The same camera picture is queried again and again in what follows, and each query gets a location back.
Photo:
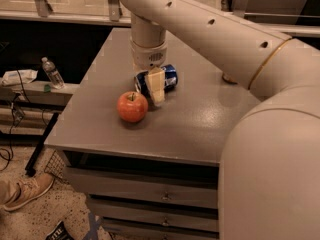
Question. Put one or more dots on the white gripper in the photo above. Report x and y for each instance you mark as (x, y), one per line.
(149, 57)

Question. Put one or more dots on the blue pepsi can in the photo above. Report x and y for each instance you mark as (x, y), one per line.
(171, 80)

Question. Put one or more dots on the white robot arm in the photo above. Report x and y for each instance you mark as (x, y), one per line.
(269, 173)

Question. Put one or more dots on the orange soda can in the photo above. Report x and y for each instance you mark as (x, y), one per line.
(228, 79)

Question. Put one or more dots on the red apple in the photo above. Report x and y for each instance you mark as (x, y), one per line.
(132, 106)

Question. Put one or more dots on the clear plastic water bottle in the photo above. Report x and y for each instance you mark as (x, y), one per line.
(52, 73)

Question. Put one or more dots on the grey drawer cabinet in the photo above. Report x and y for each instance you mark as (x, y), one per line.
(156, 178)

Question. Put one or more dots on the low grey side bench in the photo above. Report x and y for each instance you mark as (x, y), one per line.
(36, 95)

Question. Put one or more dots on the white crumpled cloth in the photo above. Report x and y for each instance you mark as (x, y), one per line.
(16, 77)

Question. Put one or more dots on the metal window railing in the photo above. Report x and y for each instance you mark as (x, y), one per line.
(106, 12)

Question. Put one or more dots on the tan sneaker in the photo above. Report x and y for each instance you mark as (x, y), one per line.
(15, 195)

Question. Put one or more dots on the black printed bag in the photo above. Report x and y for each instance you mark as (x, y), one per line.
(59, 233)

